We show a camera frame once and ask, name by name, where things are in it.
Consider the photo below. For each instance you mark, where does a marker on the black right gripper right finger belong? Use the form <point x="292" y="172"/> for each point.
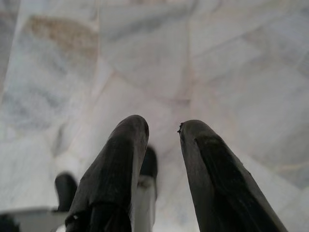
<point x="217" y="183"/>

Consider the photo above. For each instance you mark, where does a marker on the robot right leg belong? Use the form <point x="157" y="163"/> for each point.
<point x="149" y="162"/>

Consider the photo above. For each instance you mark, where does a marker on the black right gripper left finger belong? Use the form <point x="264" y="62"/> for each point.
<point x="113" y="169"/>

